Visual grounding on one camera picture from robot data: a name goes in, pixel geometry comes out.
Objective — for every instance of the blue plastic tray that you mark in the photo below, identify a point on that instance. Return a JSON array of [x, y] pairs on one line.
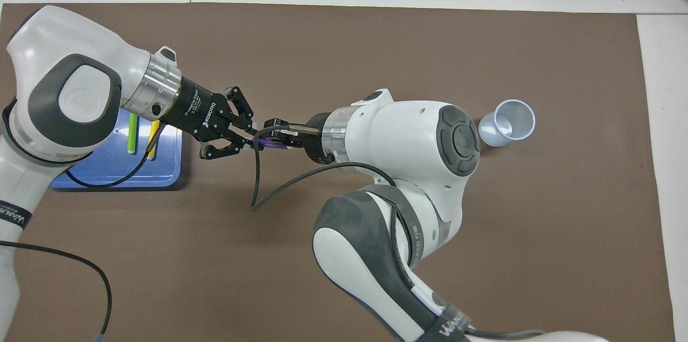
[[161, 175]]

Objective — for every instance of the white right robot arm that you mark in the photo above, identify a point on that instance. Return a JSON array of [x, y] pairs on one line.
[[408, 137]]

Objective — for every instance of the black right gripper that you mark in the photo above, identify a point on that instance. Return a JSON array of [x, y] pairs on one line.
[[313, 145]]

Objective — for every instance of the green highlighter pen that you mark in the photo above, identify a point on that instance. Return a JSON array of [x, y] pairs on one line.
[[132, 137]]

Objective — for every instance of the yellow highlighter pen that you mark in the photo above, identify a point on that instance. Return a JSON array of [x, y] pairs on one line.
[[152, 155]]

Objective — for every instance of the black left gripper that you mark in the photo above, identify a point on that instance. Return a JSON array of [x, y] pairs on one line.
[[201, 111]]

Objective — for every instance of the purple highlighter pen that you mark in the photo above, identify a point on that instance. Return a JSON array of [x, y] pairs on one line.
[[269, 144]]

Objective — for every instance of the translucent plastic cup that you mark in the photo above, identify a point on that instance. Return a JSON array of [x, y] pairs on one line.
[[492, 132]]

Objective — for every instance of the brown table mat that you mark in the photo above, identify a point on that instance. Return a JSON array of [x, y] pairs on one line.
[[537, 223]]

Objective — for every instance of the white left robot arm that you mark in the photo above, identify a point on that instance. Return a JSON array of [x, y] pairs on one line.
[[64, 46]]

